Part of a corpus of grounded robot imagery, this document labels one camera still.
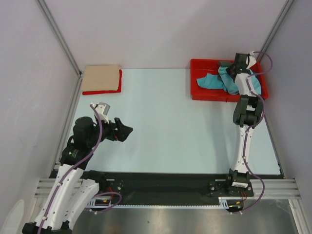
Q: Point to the mint green t shirt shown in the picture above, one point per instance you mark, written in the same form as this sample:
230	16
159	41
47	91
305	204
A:
231	87

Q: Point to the red plastic bin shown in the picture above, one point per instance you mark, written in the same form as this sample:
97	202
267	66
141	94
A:
199	68

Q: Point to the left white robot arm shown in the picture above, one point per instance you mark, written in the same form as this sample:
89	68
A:
63	207

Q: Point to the folded red t shirt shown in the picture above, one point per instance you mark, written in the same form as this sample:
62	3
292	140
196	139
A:
108	91

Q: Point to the right aluminium frame post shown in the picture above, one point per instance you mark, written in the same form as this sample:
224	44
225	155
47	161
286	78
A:
277	24

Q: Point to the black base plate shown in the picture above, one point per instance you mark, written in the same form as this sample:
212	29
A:
166	189

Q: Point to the left aluminium frame post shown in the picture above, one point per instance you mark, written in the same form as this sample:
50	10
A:
58	35

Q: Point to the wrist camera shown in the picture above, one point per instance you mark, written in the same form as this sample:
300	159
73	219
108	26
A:
101	111
250	60

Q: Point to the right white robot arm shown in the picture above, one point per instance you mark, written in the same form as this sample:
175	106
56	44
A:
248	113

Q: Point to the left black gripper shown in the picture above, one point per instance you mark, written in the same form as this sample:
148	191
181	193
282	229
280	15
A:
121	133

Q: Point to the right white cable duct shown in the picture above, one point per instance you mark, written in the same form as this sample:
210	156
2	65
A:
233	203

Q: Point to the white cable duct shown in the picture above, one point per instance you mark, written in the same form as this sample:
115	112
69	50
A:
104	204
233	203

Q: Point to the blue t shirt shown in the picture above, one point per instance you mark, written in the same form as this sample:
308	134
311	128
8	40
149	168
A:
210	81

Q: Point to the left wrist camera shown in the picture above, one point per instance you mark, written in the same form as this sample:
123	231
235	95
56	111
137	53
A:
101	111

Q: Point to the folded beige t shirt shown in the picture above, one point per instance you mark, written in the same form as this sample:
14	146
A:
101	78

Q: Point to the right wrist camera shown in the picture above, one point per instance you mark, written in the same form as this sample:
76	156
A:
250	60

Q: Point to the left white cable duct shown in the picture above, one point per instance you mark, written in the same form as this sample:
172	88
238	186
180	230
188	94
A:
104	204

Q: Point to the aluminium front rail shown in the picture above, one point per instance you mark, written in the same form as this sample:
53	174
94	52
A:
274	188

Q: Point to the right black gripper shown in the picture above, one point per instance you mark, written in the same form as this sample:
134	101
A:
229	68

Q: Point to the aluminium frame post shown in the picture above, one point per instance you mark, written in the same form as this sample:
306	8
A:
58	35
277	24

